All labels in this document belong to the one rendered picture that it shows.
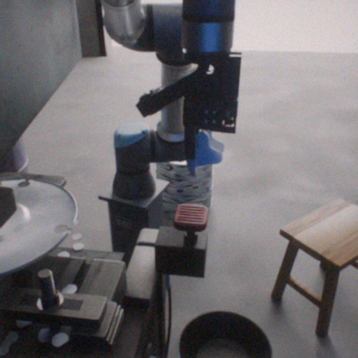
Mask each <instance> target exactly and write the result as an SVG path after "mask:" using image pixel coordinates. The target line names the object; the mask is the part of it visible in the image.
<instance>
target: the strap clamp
mask: <svg viewBox="0 0 358 358"><path fill-rule="evenodd" d="M38 281H39V282H40V284H39V285H40V286H41V290H37V289H23V288H16V287H7V288H5V290H4V291H3V292H2V294H1V296H0V318H1V319H9V320H20V321H28V322H40V323H46V324H49V327H50V330H52V331H58V330H60V328H61V325H65V327H67V326H71V329H70V331H69V333H70V337H71V345H72V348H78V349H84V350H96V351H101V352H105V351H107V352H113V350H114V348H115V344H116V341H117V337H118V334H119V331H120V327H121V324H122V323H123V319H124V311H123V309H120V306H117V304H116V303H112V302H107V298H106V297H104V296H92V295H85V294H72V293H64V292H58V291H57V290H56V289H55V286H54V282H53V279H52V272H51V271H50V270H42V271H41V272H40V273H38Z"/></svg>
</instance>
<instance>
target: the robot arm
mask: <svg viewBox="0 0 358 358"><path fill-rule="evenodd" d="M100 2H101V4H102V6H103V10H104V16H103V25H104V27H105V30H106V33H107V34H108V36H109V37H111V38H112V39H113V40H114V42H116V43H117V44H118V45H121V46H122V47H124V48H127V49H130V50H132V51H135V52H155V54H156V58H157V59H158V61H159V62H160V63H161V86H160V87H158V88H156V89H150V90H148V91H147V92H146V93H145V94H143V95H142V96H141V97H139V100H138V102H137V104H136V108H137V109H138V111H139V112H140V113H141V115H142V116H143V117H144V118H145V117H147V116H153V115H155V113H157V112H159V111H161V120H160V121H158V123H157V126H156V128H152V129H149V126H148V124H146V123H144V122H131V123H127V124H123V125H122V126H121V127H119V128H118V129H116V130H115V132H114V134H113V141H114V142H113V146H114V152H115V168H116V171H115V176H114V179H113V193H114V195H115V196H117V197H119V198H121V199H125V200H140V199H145V198H147V197H149V196H150V195H152V194H153V193H154V192H155V190H156V181H155V178H154V176H153V174H152V170H151V167H150V164H153V163H170V162H179V163H181V162H187V168H188V169H189V172H190V173H191V175H192V177H193V178H195V177H197V171H198V167H200V166H207V165H213V164H219V163H221V162H222V160H223V154H222V153H223V152H224V144H223V143H222V142H220V141H217V140H215V139H214V138H213V135H212V132H221V133H227V134H235V133H236V118H237V113H238V95H239V81H241V62H242V54H243V51H242V50H231V49H232V48H233V46H234V27H235V13H236V2H237V0H182V3H141V0H100ZM193 64H197V65H196V66H193V67H192V65H193ZM210 66H212V67H213V69H210ZM223 121H224V124H223ZM233 124H234V126H233V127H232V125H233ZM228 125H231V126H230V127H228ZM200 129H201V131H200Z"/></svg>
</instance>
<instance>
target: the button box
mask: <svg viewBox="0 0 358 358"><path fill-rule="evenodd" d="M158 231H159V230H158V229H146V228H145V229H143V230H142V231H141V233H140V234H139V236H138V240H137V242H136V246H142V245H150V246H155V241H156V238H157V234H158ZM171 279H172V275H166V289H168V298H169V326H168V335H167V341H166V351H165V355H164V358H167V357H168V352H169V341H170V335H171Z"/></svg>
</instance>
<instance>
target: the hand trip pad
mask: <svg viewBox="0 0 358 358"><path fill-rule="evenodd" d="M207 220H208V209H207V208H206V207H205V206H203V205H196V204H186V203H184V204H180V205H179V206H178V207H177V210H176V215H175V218H174V227H175V228H176V229H178V231H186V232H187V235H188V236H193V235H195V232H202V231H204V230H206V225H207Z"/></svg>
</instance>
